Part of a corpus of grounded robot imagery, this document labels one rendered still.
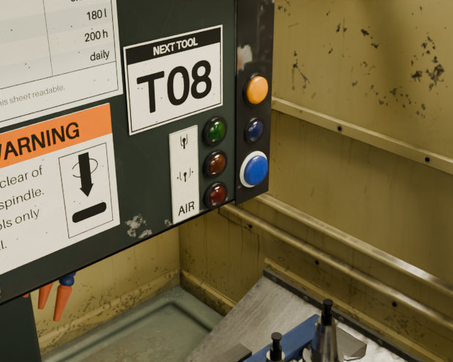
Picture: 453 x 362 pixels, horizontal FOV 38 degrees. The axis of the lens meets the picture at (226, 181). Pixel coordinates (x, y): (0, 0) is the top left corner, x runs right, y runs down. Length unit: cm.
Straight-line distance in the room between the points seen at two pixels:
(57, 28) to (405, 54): 97
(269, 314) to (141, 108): 131
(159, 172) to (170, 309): 164
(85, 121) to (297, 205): 122
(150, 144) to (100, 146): 5
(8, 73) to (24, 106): 3
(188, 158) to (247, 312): 127
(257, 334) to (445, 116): 77
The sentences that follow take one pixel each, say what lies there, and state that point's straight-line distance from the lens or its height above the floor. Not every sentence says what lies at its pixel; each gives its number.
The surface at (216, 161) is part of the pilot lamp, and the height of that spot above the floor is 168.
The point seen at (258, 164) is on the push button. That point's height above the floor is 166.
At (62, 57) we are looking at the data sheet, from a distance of 48.
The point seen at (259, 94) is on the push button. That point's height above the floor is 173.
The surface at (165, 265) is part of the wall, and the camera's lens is 216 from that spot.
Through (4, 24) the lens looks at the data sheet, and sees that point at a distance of 45.
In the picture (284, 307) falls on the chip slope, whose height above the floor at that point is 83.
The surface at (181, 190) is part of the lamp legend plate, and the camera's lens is 58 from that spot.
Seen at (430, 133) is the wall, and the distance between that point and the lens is 137.
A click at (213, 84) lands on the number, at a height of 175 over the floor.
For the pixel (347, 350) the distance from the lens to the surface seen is 109.
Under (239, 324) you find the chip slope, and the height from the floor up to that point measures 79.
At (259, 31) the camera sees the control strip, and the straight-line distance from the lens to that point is 59.
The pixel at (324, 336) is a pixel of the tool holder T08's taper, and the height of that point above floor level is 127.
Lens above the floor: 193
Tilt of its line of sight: 27 degrees down
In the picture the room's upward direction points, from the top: straight up
